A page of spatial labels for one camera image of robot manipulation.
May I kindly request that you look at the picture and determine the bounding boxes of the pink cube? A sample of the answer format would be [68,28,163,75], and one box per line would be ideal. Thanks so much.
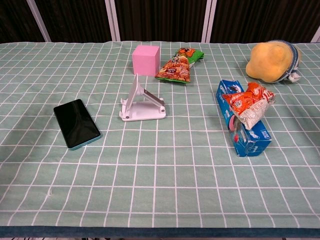
[132,45,161,77]

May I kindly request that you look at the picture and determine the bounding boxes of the green orange snack bag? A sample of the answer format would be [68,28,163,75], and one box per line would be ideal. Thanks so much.
[154,47,206,84]

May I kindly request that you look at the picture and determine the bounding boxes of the white folding phone stand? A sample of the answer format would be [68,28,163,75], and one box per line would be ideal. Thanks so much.
[119,73,168,123]

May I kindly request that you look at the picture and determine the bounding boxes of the green checked tablecloth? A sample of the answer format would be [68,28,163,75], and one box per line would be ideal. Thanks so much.
[0,40,320,229]

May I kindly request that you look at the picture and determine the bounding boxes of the orange white snack packet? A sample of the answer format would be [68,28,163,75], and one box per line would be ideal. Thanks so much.
[221,81,276,130]

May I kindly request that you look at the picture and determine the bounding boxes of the yellow plush toy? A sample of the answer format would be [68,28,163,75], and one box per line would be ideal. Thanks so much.
[245,39,303,84]

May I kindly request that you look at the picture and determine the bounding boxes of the black pleated curtain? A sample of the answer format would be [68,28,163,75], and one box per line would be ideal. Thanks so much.
[0,0,320,44]

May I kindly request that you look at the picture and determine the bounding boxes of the dark smartphone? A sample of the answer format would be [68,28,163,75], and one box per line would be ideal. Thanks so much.
[53,98,102,151]

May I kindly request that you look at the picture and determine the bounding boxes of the blue Oreo cookie box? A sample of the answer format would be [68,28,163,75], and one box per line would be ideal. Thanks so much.
[215,79,273,158]

